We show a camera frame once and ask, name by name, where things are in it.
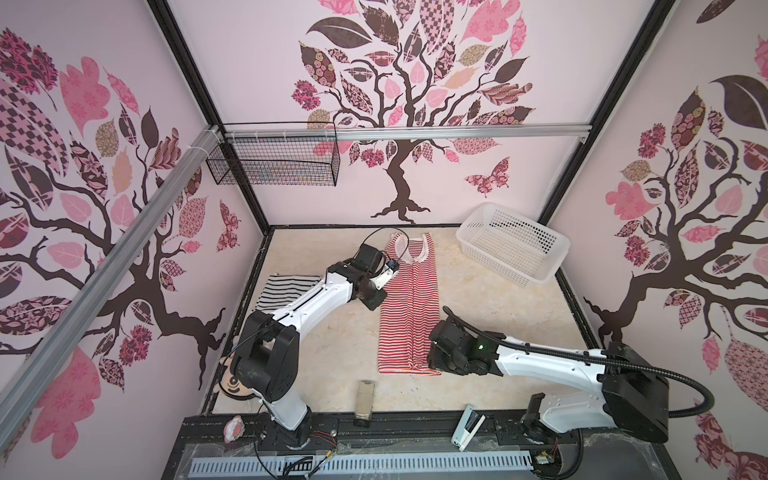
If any red white striped tank top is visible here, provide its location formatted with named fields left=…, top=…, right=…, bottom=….
left=377, top=233, right=440, bottom=376

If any black white striped tank top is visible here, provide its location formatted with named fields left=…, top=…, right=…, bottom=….
left=253, top=274, right=321, bottom=313

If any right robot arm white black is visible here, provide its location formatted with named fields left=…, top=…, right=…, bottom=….
left=428, top=312, right=669, bottom=443

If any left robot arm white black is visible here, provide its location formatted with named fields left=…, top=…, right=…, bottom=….
left=229, top=243, right=400, bottom=449

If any white green handheld device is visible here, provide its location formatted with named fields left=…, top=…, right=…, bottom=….
left=451, top=405, right=486, bottom=452

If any small tan rectangular device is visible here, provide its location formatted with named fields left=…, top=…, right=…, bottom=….
left=353, top=380, right=376, bottom=428

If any white plastic laundry basket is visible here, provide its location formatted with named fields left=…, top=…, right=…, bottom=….
left=456, top=203, right=571, bottom=288

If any cartoon face plush toy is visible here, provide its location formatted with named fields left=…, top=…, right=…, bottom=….
left=218, top=357, right=255, bottom=401

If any small pink round object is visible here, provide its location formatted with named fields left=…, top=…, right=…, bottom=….
left=223, top=415, right=245, bottom=443

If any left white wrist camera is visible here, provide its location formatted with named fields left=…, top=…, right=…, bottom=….
left=371, top=260, right=400, bottom=290

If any white slotted cable duct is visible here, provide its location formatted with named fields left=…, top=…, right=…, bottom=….
left=187, top=451, right=533, bottom=479

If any black wire mesh basket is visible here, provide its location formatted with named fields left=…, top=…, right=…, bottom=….
left=206, top=120, right=341, bottom=187

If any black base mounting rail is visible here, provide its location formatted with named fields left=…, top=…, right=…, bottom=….
left=168, top=410, right=577, bottom=465

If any silver aluminium rail left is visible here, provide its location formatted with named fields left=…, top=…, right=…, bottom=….
left=1, top=125, right=221, bottom=448

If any silver aluminium rail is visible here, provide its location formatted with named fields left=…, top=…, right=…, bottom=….
left=225, top=123, right=592, bottom=142
left=1, top=125, right=221, bottom=448

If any silver aluminium rail back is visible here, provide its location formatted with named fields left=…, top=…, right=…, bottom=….
left=225, top=123, right=592, bottom=142

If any black corrugated cable conduit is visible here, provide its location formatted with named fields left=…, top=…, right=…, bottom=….
left=442, top=305, right=716, bottom=420

